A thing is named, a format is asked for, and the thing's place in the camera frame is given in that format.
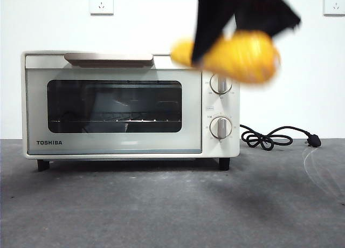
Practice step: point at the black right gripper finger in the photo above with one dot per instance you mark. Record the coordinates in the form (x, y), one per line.
(210, 21)
(264, 10)

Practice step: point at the white oven timer knob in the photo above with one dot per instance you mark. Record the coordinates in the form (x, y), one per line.
(221, 127)

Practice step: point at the white Toshiba toaster oven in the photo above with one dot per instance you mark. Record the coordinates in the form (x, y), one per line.
(219, 105)

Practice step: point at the white oven temperature knob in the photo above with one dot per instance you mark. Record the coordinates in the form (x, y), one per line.
(221, 87)

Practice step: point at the white wall socket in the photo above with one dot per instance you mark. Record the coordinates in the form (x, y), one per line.
(101, 2)
(335, 2)

